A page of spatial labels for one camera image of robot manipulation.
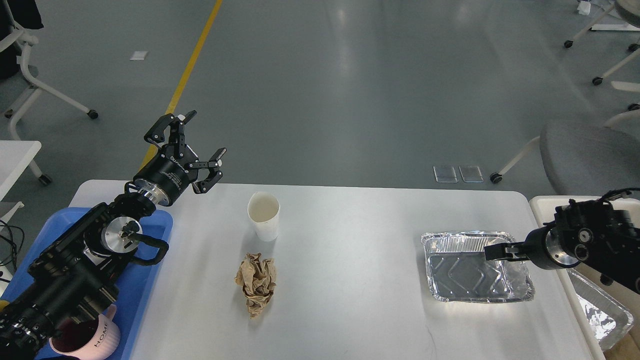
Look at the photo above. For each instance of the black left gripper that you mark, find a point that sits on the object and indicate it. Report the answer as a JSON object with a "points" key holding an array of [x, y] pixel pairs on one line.
{"points": [[168, 175]]}

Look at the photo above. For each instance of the grey office chair right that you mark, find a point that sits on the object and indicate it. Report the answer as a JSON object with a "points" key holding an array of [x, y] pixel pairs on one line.
{"points": [[583, 159]]}

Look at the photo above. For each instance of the pink mug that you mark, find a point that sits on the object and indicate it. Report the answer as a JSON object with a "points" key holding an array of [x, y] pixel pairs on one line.
{"points": [[90, 340]]}

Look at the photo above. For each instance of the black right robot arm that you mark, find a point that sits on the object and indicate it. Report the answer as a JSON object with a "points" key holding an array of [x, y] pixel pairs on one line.
{"points": [[591, 232]]}

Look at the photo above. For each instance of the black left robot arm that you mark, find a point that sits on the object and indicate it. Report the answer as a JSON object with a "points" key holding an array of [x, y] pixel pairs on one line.
{"points": [[74, 277]]}

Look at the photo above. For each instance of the aluminium foil tray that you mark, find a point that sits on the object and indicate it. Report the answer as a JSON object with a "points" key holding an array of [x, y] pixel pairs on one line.
{"points": [[457, 269]]}

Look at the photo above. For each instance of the white paper cup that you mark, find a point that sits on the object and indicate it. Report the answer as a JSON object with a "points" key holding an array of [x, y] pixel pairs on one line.
{"points": [[263, 210]]}

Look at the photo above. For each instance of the white bin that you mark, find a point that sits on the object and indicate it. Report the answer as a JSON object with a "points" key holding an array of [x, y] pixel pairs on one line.
{"points": [[543, 208]]}

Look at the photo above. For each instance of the white side table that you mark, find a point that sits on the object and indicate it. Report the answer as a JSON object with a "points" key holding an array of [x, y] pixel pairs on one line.
{"points": [[15, 157]]}

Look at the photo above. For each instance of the blue plastic tray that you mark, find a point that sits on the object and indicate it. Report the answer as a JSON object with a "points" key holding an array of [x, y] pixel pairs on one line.
{"points": [[135, 283]]}

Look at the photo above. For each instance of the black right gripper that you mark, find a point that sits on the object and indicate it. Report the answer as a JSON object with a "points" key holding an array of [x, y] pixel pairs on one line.
{"points": [[541, 247]]}

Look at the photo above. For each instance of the crumpled brown paper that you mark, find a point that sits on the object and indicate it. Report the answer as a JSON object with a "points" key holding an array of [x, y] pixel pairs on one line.
{"points": [[257, 279]]}

